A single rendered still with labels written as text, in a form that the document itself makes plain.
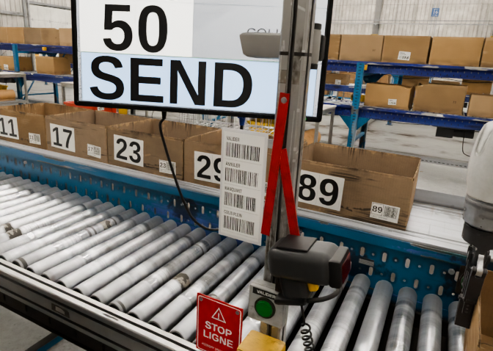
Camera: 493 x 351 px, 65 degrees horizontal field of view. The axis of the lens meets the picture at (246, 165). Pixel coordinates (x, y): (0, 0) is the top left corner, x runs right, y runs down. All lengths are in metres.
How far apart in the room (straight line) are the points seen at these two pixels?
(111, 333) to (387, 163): 1.05
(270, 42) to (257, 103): 0.11
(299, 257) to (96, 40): 0.54
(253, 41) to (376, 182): 0.65
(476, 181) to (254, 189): 0.44
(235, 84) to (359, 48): 5.11
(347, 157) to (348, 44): 4.40
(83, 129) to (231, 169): 1.24
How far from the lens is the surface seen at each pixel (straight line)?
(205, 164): 1.43
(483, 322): 1.12
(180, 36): 0.75
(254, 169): 0.64
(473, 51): 5.69
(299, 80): 0.59
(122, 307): 1.08
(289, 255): 0.59
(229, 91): 0.73
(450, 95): 5.43
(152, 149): 1.56
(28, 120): 2.13
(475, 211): 0.88
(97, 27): 0.82
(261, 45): 0.71
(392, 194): 1.22
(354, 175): 1.22
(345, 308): 1.09
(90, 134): 1.80
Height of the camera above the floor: 1.36
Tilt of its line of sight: 16 degrees down
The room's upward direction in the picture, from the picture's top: 3 degrees clockwise
